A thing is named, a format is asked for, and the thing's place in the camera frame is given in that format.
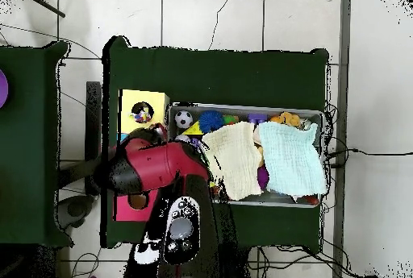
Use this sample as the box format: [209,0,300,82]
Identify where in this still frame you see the colourful patterned cloth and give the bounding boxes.
[131,102,155,124]

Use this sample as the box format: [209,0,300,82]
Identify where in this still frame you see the cream waffle cloth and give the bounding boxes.
[201,120,264,201]

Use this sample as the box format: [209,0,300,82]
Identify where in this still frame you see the wooden box with three holes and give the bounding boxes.
[112,89,171,222]

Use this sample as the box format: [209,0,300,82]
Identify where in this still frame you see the shallow metal mesh bin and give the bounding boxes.
[167,102,326,209]

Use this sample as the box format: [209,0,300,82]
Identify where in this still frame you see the small soccer ball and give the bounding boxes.
[173,110,194,130]

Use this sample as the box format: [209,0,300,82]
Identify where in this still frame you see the yellow cheese wedge toy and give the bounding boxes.
[181,121,205,136]

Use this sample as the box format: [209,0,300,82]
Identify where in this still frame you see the blue spiky ball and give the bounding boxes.
[198,110,226,133]

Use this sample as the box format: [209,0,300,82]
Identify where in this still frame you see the dark green table cloth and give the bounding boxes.
[101,35,331,249]
[0,40,73,248]

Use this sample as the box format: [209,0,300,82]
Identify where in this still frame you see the purple rubber toy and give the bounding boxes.
[257,164,270,190]

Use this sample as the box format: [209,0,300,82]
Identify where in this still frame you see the grey round base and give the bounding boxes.
[56,193,94,230]

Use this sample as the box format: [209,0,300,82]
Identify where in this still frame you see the orange plush toy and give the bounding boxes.
[269,111,302,128]

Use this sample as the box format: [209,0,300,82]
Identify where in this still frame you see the light blue waffle cloth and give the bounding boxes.
[257,120,328,197]

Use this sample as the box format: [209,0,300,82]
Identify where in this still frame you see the purple round disc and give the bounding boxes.
[0,68,10,110]

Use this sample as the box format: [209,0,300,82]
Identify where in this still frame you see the dark rod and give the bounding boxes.
[19,0,66,19]

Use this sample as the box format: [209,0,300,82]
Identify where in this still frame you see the black post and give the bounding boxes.
[85,81,103,195]

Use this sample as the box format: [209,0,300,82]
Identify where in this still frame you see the black floor cable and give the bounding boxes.
[325,147,413,168]

